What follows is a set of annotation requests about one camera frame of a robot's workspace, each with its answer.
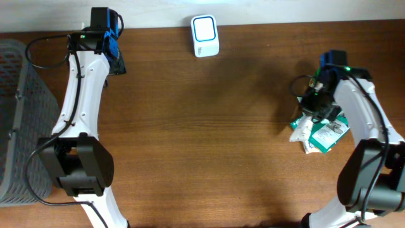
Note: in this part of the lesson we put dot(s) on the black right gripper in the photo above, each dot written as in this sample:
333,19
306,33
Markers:
326,111

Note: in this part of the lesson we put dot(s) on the small orange box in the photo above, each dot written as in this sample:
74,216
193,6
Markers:
310,148

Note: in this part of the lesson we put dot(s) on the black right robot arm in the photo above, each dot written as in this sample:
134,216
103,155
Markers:
371,184

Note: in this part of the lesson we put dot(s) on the green lid jar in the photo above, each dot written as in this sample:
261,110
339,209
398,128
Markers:
314,79

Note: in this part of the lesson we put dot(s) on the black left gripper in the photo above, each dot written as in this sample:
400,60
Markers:
119,69

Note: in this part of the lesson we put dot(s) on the white cream tube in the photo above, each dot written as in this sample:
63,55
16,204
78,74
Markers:
302,130

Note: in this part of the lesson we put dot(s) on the white barcode scanner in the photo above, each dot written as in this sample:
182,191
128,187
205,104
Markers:
205,36

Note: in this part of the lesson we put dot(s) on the grey plastic mesh basket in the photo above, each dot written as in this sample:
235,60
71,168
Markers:
29,111

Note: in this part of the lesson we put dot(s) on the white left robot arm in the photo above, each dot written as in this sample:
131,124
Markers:
73,156

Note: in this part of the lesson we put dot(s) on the green 3M gloves package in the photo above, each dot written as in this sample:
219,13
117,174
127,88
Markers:
326,134

